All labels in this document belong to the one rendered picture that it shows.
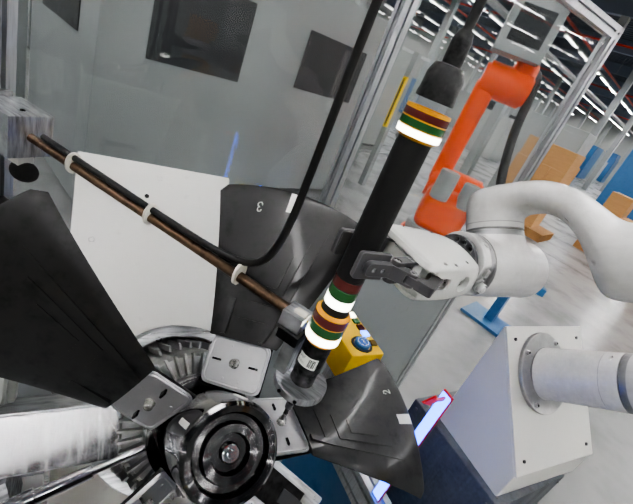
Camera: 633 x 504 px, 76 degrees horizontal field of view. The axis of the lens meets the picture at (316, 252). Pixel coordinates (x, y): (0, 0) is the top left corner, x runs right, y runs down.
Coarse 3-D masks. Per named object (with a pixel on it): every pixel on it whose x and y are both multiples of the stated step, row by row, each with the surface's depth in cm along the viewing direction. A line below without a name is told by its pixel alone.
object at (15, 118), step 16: (0, 96) 67; (0, 112) 62; (16, 112) 64; (32, 112) 66; (0, 128) 63; (16, 128) 63; (32, 128) 65; (48, 128) 68; (0, 144) 64; (16, 144) 65; (32, 144) 67
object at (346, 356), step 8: (352, 328) 103; (344, 336) 99; (352, 336) 100; (344, 344) 97; (352, 344) 98; (336, 352) 99; (344, 352) 96; (352, 352) 95; (360, 352) 96; (368, 352) 97; (376, 352) 98; (328, 360) 102; (336, 360) 99; (344, 360) 96; (352, 360) 95; (360, 360) 96; (368, 360) 98; (336, 368) 99; (344, 368) 96; (352, 368) 97
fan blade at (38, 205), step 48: (48, 192) 40; (0, 240) 39; (48, 240) 40; (0, 288) 40; (48, 288) 41; (96, 288) 42; (0, 336) 42; (48, 336) 42; (96, 336) 43; (48, 384) 46; (96, 384) 46
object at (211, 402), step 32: (192, 384) 55; (192, 416) 46; (224, 416) 47; (256, 416) 48; (160, 448) 52; (192, 448) 44; (256, 448) 48; (192, 480) 44; (224, 480) 46; (256, 480) 47
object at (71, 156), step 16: (480, 0) 33; (368, 16) 37; (368, 32) 38; (352, 64) 39; (336, 96) 41; (336, 112) 41; (320, 144) 43; (80, 160) 61; (128, 192) 58; (304, 192) 45; (144, 208) 58; (176, 224) 56; (288, 224) 47; (224, 256) 53; (272, 256) 50; (240, 272) 53
